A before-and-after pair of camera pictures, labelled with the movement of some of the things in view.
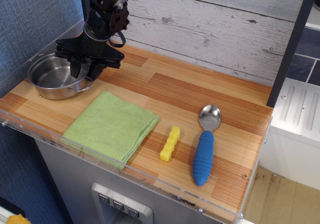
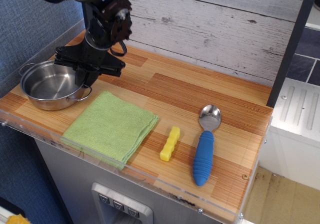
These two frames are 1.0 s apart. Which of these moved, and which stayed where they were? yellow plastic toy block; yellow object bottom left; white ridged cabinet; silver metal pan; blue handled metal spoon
Moved: silver metal pan
Stayed: yellow plastic toy block; blue handled metal spoon; yellow object bottom left; white ridged cabinet
